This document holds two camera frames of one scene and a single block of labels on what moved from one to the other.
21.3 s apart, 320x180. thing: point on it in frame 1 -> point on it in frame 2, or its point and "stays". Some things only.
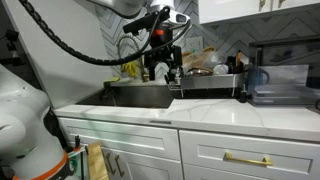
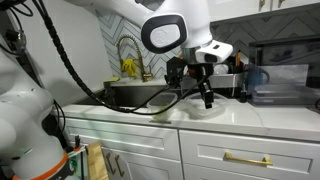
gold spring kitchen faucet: (145, 77) stays
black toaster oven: (284, 72) stays
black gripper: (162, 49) -> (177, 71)
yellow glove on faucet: (130, 67) stays
